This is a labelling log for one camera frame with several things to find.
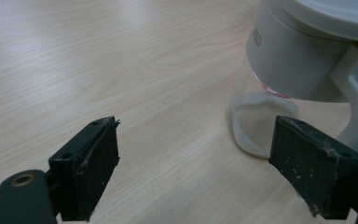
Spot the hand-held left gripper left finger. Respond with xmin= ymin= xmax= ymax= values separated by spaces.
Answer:
xmin=48 ymin=116 xmax=120 ymax=221

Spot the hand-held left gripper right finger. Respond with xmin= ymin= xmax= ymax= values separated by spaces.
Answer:
xmin=268 ymin=115 xmax=358 ymax=219

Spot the pink printed plastic bag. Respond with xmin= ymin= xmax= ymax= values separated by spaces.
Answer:
xmin=228 ymin=59 xmax=299 ymax=159

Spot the white lidded storage canister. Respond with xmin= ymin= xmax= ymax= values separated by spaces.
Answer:
xmin=245 ymin=0 xmax=358 ymax=172

